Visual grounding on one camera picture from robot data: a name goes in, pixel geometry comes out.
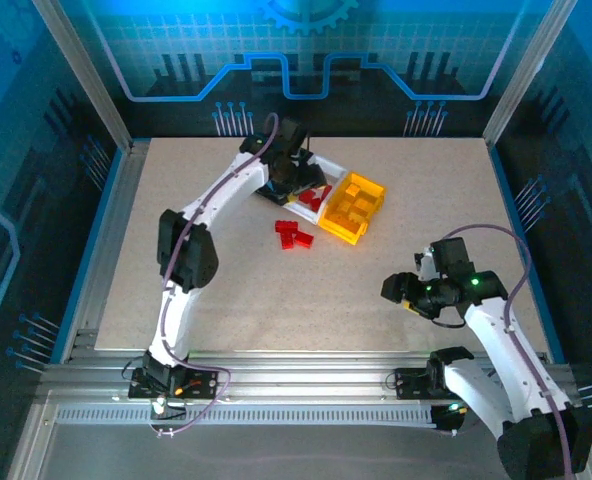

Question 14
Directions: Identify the black plastic bin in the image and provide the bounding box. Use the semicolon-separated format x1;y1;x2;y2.
254;180;290;207

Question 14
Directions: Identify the white plastic bin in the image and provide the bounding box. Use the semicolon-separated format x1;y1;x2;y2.
285;153;350;227

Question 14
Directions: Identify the yellow plastic bin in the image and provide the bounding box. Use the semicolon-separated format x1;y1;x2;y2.
317;171;388;247

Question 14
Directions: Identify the black controller box with LEDs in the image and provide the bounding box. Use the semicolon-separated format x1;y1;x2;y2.
433;402;470;436

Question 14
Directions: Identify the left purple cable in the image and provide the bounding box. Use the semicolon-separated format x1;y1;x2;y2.
148;112;282;439

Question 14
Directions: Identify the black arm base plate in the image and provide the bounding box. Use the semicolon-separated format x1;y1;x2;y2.
394;367;450;401
128;366;227;401

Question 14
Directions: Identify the aluminium table rail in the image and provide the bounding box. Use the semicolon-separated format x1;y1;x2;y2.
38;351;580;402

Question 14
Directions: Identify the aluminium side rail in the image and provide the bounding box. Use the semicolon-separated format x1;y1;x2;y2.
58;142;150;364

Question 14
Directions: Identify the slotted grey cable duct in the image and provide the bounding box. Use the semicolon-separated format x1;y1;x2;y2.
54;405;440;429

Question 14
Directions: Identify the aluminium frame post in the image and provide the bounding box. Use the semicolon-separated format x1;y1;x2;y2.
481;0;580;149
31;0;138;152

